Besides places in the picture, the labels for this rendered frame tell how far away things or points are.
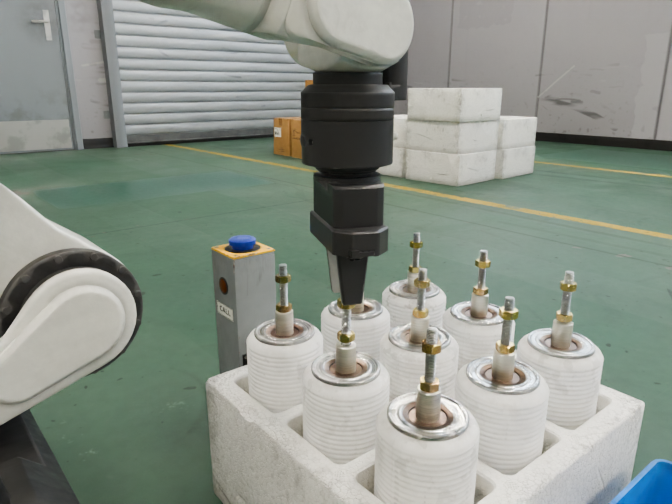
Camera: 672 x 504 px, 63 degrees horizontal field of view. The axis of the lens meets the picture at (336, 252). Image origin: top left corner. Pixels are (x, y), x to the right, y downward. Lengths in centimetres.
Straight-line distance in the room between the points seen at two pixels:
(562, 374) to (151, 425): 66
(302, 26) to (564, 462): 48
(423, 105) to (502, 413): 286
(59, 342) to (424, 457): 37
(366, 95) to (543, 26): 592
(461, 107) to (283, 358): 265
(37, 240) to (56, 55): 499
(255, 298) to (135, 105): 496
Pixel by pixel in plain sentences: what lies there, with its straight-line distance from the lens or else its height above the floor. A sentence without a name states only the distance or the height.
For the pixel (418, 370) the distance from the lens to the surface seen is 65.
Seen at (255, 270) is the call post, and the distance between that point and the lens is 81.
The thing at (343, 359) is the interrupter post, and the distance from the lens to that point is 59.
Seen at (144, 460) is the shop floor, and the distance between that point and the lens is 94.
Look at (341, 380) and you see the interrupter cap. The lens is 58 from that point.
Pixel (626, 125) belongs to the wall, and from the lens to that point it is 594.
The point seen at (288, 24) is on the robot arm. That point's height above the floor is 59.
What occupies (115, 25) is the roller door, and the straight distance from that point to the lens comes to 570.
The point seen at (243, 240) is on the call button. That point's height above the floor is 33.
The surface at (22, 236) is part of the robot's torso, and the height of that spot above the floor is 40.
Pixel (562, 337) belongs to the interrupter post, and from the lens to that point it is 70.
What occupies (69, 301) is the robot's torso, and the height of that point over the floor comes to 34.
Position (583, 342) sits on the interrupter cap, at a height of 25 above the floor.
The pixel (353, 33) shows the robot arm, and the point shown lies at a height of 59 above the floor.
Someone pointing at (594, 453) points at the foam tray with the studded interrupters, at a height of 17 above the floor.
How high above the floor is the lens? 54
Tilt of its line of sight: 17 degrees down
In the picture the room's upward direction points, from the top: straight up
